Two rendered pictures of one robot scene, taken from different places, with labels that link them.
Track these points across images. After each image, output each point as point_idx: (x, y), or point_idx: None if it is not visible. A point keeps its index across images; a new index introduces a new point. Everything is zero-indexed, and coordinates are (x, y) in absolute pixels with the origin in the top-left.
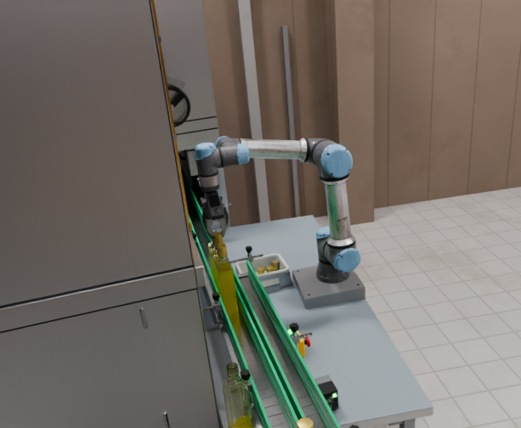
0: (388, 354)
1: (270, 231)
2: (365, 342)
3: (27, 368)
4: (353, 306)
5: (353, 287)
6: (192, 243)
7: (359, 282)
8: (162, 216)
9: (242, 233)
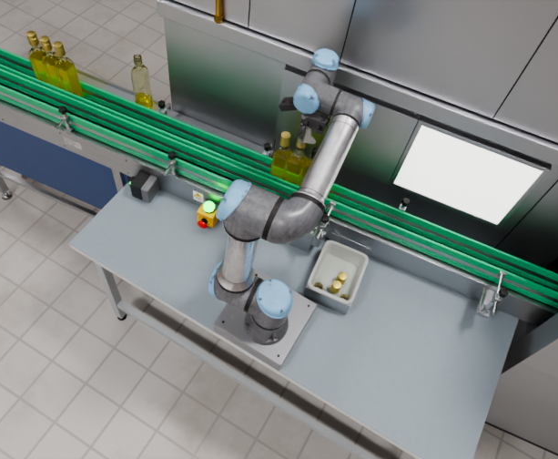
0: (135, 270)
1: (452, 384)
2: (164, 270)
3: None
4: (215, 311)
5: (224, 314)
6: (195, 13)
7: (225, 328)
8: None
9: (472, 350)
